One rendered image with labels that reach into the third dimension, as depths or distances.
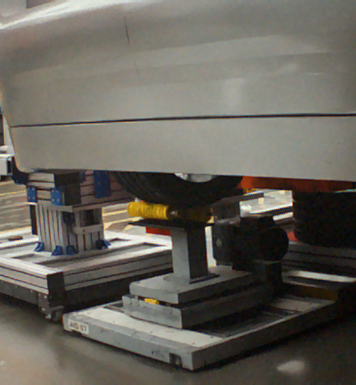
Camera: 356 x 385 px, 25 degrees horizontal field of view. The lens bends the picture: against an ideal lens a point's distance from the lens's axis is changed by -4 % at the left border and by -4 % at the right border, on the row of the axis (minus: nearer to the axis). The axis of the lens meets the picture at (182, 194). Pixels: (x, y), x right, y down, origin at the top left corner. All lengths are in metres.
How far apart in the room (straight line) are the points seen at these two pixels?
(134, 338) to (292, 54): 1.88
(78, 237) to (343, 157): 2.76
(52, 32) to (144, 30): 0.35
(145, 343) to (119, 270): 0.84
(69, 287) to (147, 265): 0.44
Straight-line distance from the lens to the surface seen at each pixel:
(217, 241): 3.60
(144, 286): 3.29
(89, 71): 1.89
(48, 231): 4.17
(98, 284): 3.80
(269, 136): 1.55
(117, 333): 3.22
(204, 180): 3.25
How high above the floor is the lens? 0.96
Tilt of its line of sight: 7 degrees down
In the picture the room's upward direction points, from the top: 4 degrees counter-clockwise
